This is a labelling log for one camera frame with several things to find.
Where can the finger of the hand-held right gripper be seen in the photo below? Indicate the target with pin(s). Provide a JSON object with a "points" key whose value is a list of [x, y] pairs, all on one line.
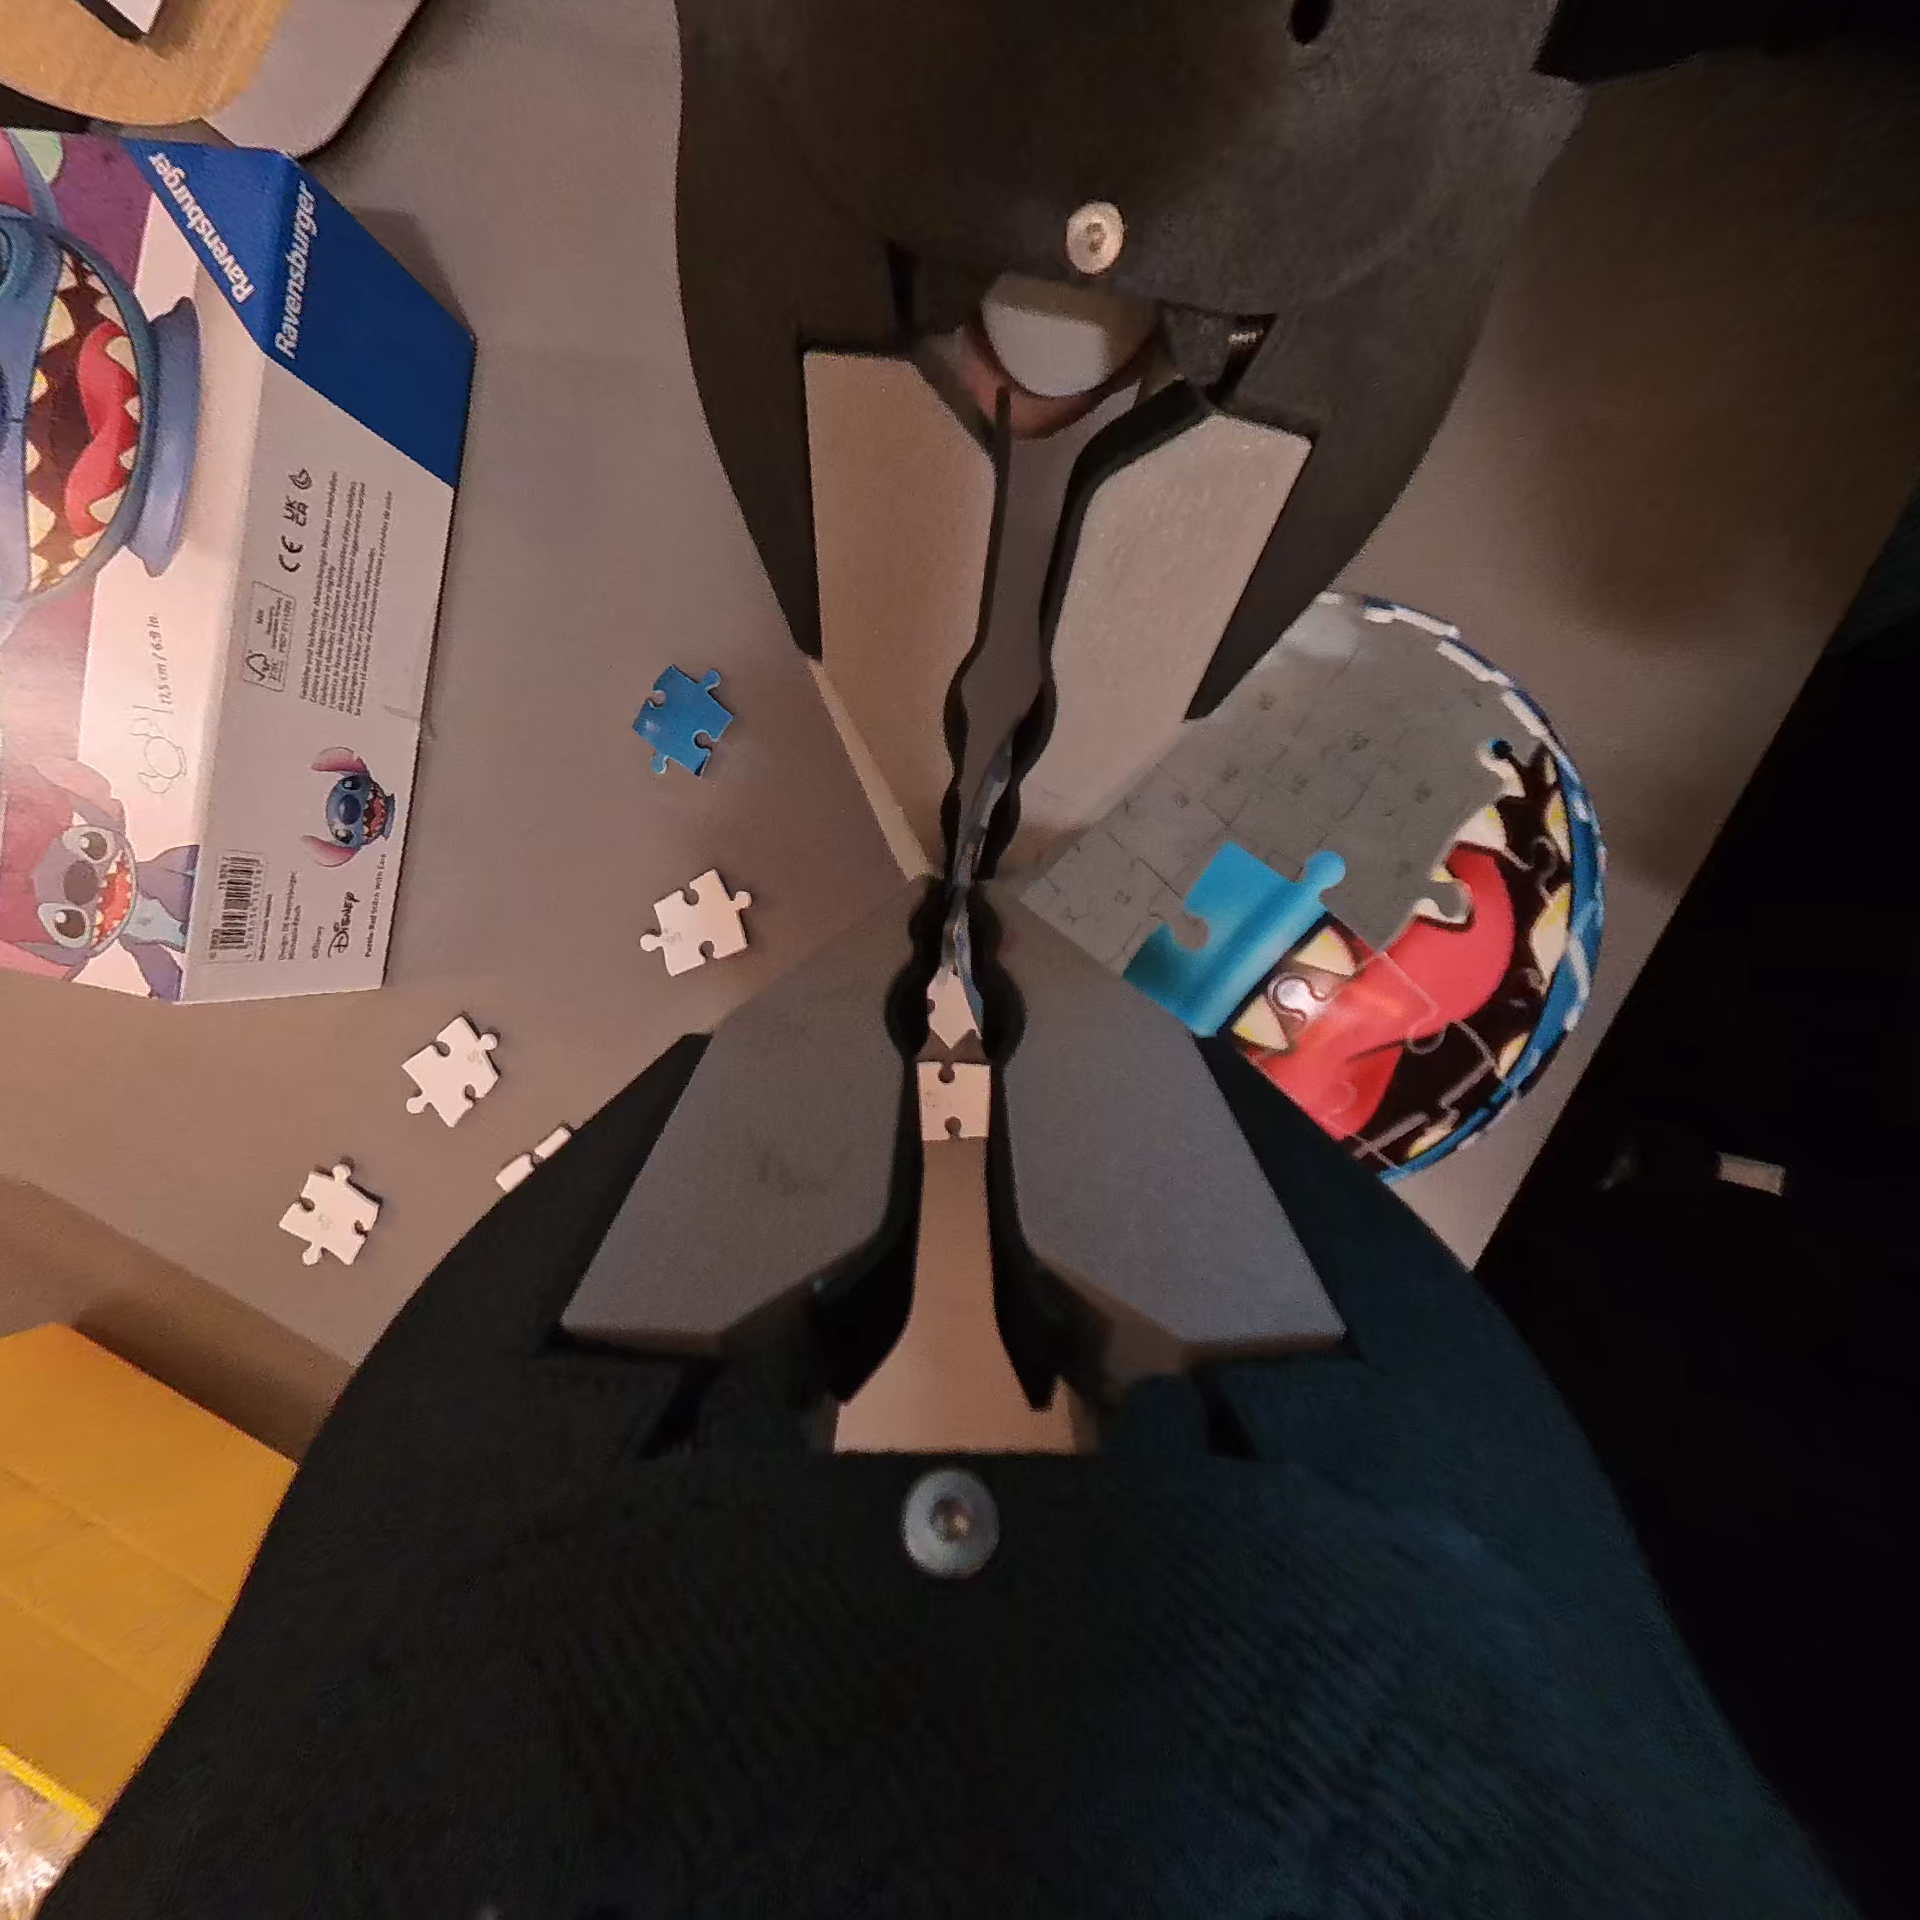
{"points": [[1185, 602], [885, 525]]}

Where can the blue puzzle piece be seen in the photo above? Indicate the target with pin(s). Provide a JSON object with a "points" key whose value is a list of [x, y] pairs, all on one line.
{"points": [[688, 721]]}

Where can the blue-edged puzzle piece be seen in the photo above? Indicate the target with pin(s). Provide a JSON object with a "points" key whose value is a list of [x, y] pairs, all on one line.
{"points": [[989, 842]]}

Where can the yellow box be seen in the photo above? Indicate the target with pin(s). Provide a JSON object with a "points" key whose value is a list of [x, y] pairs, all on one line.
{"points": [[122, 1544]]}

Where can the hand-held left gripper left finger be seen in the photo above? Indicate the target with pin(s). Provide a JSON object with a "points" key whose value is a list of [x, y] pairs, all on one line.
{"points": [[749, 1141]]}

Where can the white puzzle piece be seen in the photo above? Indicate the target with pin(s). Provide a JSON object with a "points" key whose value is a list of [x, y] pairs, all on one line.
{"points": [[330, 1214], [449, 1071], [532, 1165], [699, 925], [955, 1104]]}

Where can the partly built puzzle ball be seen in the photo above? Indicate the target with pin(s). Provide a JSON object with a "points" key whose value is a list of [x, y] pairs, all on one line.
{"points": [[1410, 931]]}

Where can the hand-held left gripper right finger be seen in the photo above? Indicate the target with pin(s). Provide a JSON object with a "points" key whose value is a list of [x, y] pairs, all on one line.
{"points": [[1156, 1157]]}

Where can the clear plastic bag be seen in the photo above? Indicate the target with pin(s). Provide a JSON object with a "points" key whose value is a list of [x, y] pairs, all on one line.
{"points": [[38, 1845]]}

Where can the brown cardboard sheet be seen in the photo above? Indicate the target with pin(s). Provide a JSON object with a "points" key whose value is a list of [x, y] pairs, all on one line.
{"points": [[225, 68]]}

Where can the puzzle box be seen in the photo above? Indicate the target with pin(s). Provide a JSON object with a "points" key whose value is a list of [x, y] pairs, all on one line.
{"points": [[225, 602]]}

